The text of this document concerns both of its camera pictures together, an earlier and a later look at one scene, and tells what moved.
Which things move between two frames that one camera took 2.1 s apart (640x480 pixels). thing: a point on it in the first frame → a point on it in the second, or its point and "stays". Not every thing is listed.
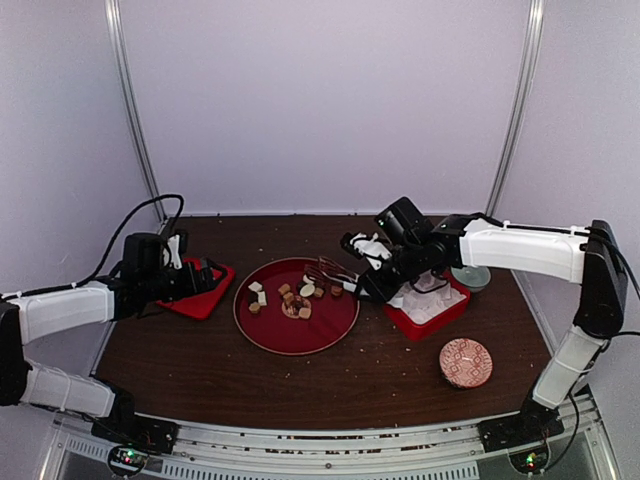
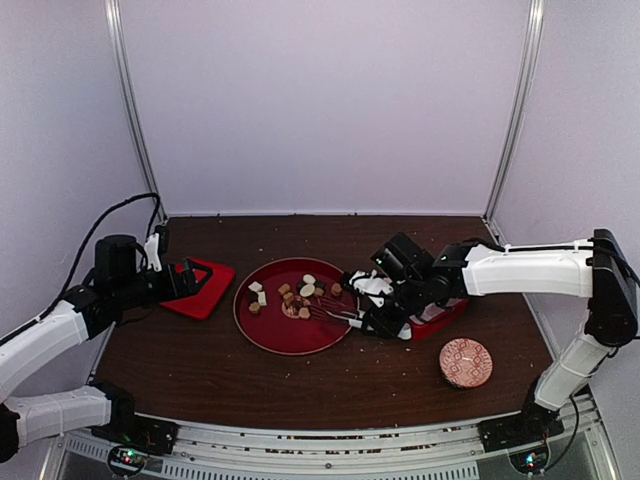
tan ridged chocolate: [284, 288] stays
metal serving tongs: [330, 268] → [323, 306]
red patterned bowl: [465, 363] stays
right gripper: [379, 291] → [384, 327]
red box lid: [202, 304] stays
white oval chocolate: [307, 290] stays
